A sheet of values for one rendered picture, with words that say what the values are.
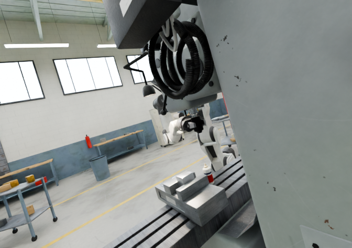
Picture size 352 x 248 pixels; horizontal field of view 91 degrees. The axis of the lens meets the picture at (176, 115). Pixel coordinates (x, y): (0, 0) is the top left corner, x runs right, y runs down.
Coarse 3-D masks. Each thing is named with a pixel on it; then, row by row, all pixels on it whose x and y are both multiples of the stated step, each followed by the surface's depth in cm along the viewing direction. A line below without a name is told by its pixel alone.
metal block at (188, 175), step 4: (184, 172) 77; (188, 172) 76; (192, 172) 75; (176, 176) 76; (180, 176) 74; (184, 176) 73; (188, 176) 73; (192, 176) 74; (180, 180) 73; (184, 180) 72; (188, 180) 73; (180, 184) 74; (184, 184) 72
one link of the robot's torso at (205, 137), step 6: (204, 108) 151; (198, 114) 159; (204, 114) 151; (210, 120) 159; (204, 126) 153; (210, 126) 156; (204, 132) 154; (210, 132) 151; (198, 138) 160; (204, 138) 154; (210, 138) 152
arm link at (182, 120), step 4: (184, 116) 94; (188, 116) 94; (200, 116) 88; (180, 120) 94; (184, 120) 91; (188, 120) 85; (180, 124) 92; (184, 124) 85; (180, 128) 95; (184, 128) 84; (188, 128) 85; (192, 128) 86; (188, 132) 96
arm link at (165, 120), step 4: (168, 112) 128; (160, 116) 129; (164, 116) 127; (168, 116) 128; (160, 120) 131; (164, 120) 127; (168, 120) 127; (172, 120) 131; (164, 124) 127; (168, 124) 127; (164, 128) 128; (168, 128) 127; (164, 132) 127; (168, 132) 129; (164, 136) 124; (164, 140) 127; (168, 140) 123
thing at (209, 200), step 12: (168, 180) 91; (192, 180) 73; (204, 180) 73; (180, 192) 66; (192, 192) 69; (204, 192) 68; (216, 192) 66; (168, 204) 79; (180, 204) 70; (192, 204) 62; (204, 204) 61; (216, 204) 64; (192, 216) 63; (204, 216) 61
